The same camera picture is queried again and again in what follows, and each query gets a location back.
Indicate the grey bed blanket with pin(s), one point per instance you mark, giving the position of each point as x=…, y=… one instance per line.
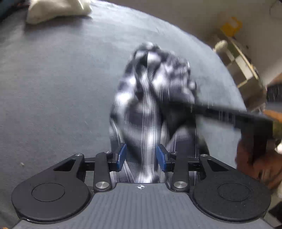
x=59, y=78

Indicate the person right hand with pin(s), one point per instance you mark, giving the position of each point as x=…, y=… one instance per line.
x=266, y=169

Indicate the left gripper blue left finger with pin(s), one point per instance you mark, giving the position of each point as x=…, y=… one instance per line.
x=121, y=152

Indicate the black white plaid pants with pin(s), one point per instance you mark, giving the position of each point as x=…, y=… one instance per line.
x=146, y=112

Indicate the light wooden desk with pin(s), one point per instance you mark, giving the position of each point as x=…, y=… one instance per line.
x=243, y=73

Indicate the yellow box on desk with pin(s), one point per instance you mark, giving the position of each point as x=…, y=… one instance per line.
x=231, y=27

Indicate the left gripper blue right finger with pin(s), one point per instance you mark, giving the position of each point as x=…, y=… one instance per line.
x=162, y=157

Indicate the white pinecone ornament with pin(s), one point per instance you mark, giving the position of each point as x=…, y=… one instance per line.
x=221, y=46

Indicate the folded white fleece garment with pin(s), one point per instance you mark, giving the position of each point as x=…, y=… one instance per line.
x=43, y=10

